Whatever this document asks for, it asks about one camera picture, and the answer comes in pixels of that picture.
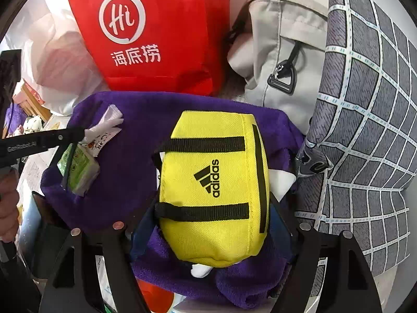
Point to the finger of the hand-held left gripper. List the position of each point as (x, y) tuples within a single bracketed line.
[(42, 141), (69, 166)]

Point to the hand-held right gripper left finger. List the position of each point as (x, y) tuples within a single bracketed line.
[(143, 234)]

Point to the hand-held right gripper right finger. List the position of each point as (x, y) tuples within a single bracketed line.
[(280, 226)]

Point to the green tissue packet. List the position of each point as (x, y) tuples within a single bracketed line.
[(81, 169)]

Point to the small white wipe packet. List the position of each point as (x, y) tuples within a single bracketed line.
[(104, 127)]

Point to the person's left hand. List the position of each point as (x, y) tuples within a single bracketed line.
[(8, 205)]

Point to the white plastic shopping bag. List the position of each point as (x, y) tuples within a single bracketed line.
[(58, 55)]

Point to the purple towel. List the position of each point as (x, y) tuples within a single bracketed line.
[(130, 176)]

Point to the dark blue patterned cloth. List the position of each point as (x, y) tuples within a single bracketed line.
[(312, 166)]

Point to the grey checked cloth bag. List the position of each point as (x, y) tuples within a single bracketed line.
[(368, 104)]

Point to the red fabric bag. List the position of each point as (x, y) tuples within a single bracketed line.
[(182, 22)]

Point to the grey fabric bag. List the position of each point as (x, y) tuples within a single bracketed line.
[(270, 32)]

